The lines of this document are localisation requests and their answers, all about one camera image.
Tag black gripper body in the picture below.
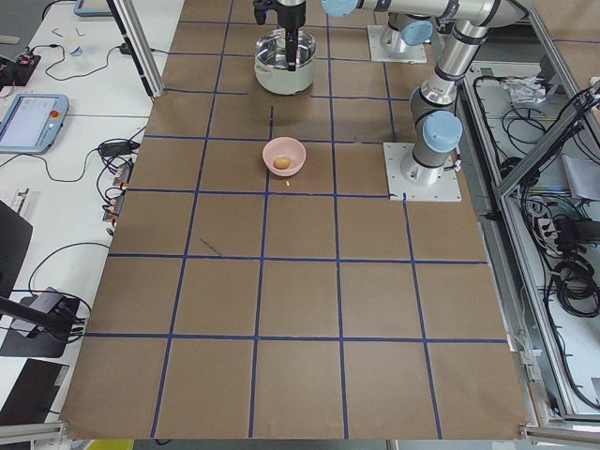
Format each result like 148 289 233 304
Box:
277 13 306 44

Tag glass pot lid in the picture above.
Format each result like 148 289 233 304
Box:
255 29 317 70

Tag brown egg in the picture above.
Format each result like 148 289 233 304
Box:
273 157 292 170

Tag white electric cooking pot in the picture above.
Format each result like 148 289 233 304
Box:
254 29 316 96

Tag pink bowl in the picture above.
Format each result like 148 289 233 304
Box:
262 137 307 177

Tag black power adapter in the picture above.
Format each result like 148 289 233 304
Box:
97 141 140 158

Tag crumpled white paper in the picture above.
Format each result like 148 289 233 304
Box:
501 77 547 104

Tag blue teach pendant tablet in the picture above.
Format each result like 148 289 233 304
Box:
1 94 69 155

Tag black monitor stand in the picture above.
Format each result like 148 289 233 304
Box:
0 199 81 360

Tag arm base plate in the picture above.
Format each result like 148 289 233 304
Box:
367 25 430 64
383 142 462 203

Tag aluminium frame post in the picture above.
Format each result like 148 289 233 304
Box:
107 0 165 98

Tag black cable bundle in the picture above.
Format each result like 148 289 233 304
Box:
546 257 599 315

